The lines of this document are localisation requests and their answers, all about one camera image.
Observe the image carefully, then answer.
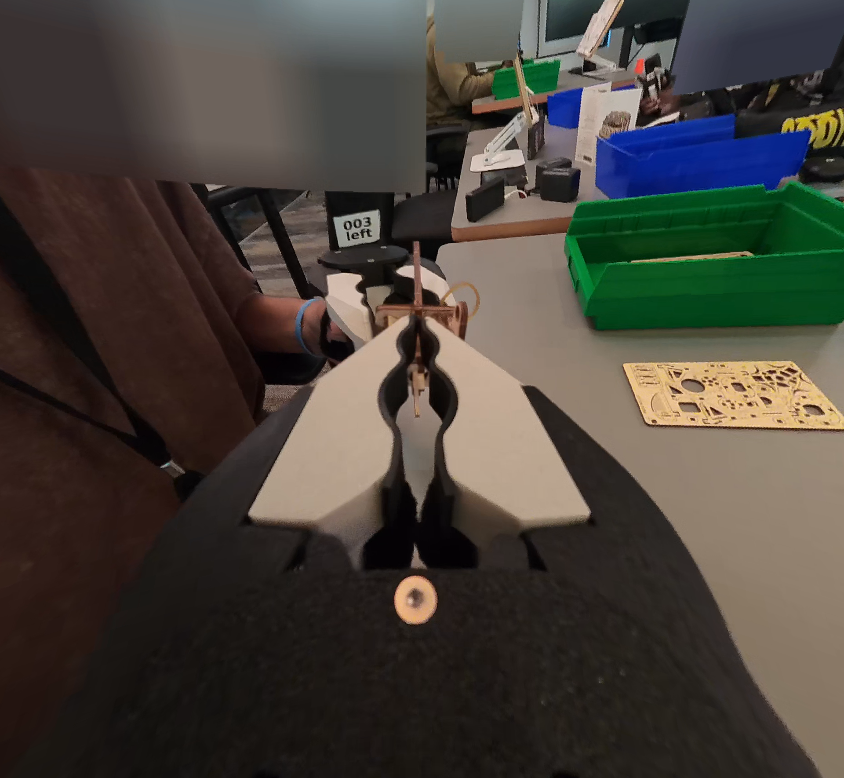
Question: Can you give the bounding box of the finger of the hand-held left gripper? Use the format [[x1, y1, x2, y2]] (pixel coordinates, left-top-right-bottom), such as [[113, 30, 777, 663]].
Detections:
[[394, 265, 447, 305], [326, 272, 377, 351]]

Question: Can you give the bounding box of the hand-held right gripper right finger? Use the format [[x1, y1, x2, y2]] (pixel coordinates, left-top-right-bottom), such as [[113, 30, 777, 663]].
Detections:
[[417, 316, 592, 571]]

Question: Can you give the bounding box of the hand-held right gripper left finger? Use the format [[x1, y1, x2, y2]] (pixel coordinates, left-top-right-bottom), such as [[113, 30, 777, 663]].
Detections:
[[247, 315, 420, 571]]

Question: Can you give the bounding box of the long wooden model strip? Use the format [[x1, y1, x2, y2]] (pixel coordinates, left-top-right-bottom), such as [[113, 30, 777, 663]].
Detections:
[[409, 240, 427, 420]]

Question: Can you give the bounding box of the wooden model body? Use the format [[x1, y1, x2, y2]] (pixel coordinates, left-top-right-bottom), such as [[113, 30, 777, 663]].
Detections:
[[375, 298, 470, 338]]

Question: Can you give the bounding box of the tan rubber band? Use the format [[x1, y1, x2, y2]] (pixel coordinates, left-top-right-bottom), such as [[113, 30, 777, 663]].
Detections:
[[440, 282, 482, 318]]

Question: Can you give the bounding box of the person's left forearm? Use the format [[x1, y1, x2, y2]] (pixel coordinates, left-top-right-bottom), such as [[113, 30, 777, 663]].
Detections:
[[236, 292, 311, 357]]

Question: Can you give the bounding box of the laser-cut wooden parts sheet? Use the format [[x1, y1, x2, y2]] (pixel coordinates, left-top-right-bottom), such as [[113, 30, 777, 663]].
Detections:
[[622, 360, 844, 431]]

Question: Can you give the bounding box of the person's left hand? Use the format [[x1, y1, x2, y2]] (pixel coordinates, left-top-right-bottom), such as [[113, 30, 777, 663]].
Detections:
[[309, 298, 360, 363]]

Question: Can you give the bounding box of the blue wristband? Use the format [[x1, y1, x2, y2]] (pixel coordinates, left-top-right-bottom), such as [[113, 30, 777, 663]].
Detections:
[[293, 296, 325, 357]]

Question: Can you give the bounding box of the flat black box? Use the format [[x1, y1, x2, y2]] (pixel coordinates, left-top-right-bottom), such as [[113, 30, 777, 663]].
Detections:
[[465, 175, 508, 223]]

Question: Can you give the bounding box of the white board stand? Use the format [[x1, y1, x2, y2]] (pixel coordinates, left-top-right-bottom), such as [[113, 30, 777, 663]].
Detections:
[[469, 55, 540, 172]]

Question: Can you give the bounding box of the black cube box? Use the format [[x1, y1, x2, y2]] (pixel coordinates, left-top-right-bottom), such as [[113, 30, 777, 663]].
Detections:
[[535, 157, 582, 202]]

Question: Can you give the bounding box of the small green plastic bin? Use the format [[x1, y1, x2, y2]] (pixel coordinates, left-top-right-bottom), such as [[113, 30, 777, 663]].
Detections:
[[491, 59, 562, 101]]

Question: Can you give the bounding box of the small blue plastic bin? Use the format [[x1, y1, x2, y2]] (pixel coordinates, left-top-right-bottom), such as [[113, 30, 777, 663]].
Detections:
[[546, 87, 588, 131]]

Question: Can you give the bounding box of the large green plastic bin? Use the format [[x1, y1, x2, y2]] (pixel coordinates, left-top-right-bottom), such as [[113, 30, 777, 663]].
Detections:
[[564, 181, 844, 332]]

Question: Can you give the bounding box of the wooden sheet in bin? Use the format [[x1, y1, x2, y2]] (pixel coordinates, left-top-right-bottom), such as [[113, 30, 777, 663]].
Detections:
[[629, 251, 755, 263]]

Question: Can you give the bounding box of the large blue plastic bin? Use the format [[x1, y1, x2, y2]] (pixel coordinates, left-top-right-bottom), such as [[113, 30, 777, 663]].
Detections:
[[595, 113, 812, 200]]

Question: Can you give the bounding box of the black chair frame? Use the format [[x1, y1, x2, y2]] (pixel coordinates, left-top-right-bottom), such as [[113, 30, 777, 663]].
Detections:
[[207, 183, 312, 299]]

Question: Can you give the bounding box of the black lanyard strap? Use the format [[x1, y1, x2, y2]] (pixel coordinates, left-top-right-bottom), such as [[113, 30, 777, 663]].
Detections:
[[0, 197, 202, 498]]

